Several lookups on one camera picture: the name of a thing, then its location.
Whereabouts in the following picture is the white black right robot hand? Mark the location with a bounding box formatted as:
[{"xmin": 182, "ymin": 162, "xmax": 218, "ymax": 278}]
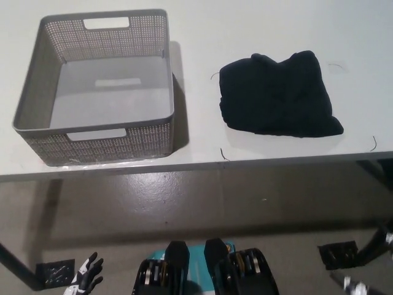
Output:
[{"xmin": 330, "ymin": 269, "xmax": 393, "ymax": 295}]

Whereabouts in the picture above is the grey perforated plastic basket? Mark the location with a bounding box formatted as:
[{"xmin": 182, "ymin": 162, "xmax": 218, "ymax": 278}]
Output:
[{"xmin": 12, "ymin": 8, "xmax": 176, "ymax": 167}]

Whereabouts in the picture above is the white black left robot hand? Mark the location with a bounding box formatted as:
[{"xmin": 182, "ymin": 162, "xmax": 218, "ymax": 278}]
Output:
[{"xmin": 63, "ymin": 251, "xmax": 104, "ymax": 295}]

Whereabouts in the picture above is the black t-shirt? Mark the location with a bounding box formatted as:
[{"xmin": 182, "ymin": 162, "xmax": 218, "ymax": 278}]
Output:
[{"xmin": 219, "ymin": 50, "xmax": 344, "ymax": 138}]

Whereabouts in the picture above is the black floor tape square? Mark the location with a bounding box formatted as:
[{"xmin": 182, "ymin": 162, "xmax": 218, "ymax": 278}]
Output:
[
  {"xmin": 317, "ymin": 241, "xmax": 359, "ymax": 272},
  {"xmin": 35, "ymin": 258, "xmax": 76, "ymax": 291}
]

